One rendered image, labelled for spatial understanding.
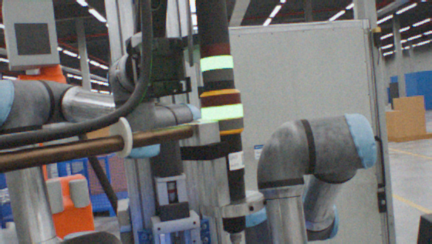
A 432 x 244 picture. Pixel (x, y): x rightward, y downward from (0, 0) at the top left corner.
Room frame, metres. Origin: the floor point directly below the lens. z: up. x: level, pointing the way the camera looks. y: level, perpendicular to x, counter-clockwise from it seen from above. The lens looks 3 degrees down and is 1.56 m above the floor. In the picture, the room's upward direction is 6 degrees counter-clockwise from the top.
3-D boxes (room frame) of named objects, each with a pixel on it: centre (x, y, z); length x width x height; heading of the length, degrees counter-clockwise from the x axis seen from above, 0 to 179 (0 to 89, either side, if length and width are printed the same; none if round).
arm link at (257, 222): (1.19, -0.12, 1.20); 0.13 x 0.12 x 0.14; 91
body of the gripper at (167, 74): (0.64, 0.08, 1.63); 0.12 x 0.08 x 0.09; 24
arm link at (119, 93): (0.78, 0.14, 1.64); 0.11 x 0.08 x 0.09; 24
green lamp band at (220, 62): (0.44, -0.01, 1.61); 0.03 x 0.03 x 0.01
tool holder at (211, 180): (0.43, -0.01, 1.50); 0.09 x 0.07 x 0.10; 139
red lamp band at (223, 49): (0.44, -0.01, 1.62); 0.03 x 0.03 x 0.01
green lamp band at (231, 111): (0.44, -0.01, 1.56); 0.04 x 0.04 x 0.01
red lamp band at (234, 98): (0.44, -0.01, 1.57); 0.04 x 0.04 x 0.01
